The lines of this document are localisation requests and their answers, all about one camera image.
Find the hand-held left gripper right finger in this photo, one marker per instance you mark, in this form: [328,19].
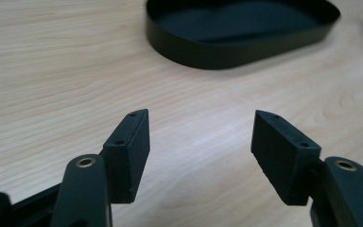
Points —
[283,157]

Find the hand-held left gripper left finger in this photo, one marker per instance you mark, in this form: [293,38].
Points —
[127,164]

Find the black oval tray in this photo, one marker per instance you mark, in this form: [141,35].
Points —
[233,25]

